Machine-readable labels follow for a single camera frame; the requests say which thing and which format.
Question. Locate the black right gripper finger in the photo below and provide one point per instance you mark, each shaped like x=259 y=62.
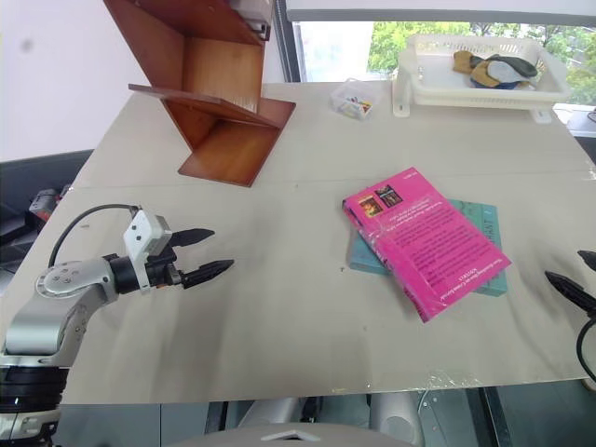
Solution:
x=589 y=259
x=570 y=288

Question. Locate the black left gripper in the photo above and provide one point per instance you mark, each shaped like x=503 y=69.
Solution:
x=163 y=272

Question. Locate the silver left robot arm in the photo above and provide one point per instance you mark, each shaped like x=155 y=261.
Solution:
x=60 y=279

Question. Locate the teal book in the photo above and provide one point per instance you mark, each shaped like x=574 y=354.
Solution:
x=482 y=219

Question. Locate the pink paperback book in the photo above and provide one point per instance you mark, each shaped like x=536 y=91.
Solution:
x=428 y=242

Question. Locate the wooden zigzag shelf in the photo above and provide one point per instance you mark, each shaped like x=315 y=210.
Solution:
x=223 y=70

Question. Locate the red black power tool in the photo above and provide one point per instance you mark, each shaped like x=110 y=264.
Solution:
x=46 y=205

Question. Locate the dark green grey glove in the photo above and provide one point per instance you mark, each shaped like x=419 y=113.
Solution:
x=517 y=67

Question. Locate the silver robot torso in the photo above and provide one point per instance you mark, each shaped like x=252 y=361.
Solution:
x=298 y=435

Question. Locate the small clear plastic box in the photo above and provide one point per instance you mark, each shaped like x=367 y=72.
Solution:
x=356 y=100

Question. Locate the white plastic basket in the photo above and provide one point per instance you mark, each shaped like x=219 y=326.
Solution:
x=433 y=70

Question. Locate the white grey box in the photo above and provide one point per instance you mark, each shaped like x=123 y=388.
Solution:
x=251 y=11

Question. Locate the white roller blind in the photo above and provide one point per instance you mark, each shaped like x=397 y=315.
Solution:
x=442 y=9

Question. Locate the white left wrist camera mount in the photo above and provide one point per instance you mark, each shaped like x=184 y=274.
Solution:
x=139 y=233

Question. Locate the black window frame post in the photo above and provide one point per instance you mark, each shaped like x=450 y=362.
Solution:
x=285 y=46

